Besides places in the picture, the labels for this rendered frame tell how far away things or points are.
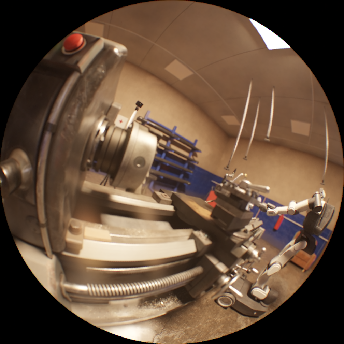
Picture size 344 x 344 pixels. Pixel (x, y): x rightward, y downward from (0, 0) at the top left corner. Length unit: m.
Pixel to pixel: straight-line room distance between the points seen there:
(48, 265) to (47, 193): 0.18
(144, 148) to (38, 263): 0.43
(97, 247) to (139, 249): 0.13
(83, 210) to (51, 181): 0.51
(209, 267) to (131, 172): 0.54
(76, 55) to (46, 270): 0.40
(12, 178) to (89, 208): 0.58
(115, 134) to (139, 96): 3.37
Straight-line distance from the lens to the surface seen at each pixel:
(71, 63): 0.20
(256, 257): 0.73
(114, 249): 0.39
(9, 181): 0.20
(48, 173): 0.22
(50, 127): 0.20
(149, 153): 0.36
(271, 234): 4.78
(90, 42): 0.22
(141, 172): 0.36
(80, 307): 0.75
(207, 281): 0.67
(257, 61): 2.66
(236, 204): 0.55
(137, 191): 0.43
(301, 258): 4.25
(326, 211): 1.40
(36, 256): 0.37
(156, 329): 1.21
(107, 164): 0.39
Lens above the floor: 1.14
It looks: 5 degrees down
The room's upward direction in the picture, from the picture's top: 23 degrees clockwise
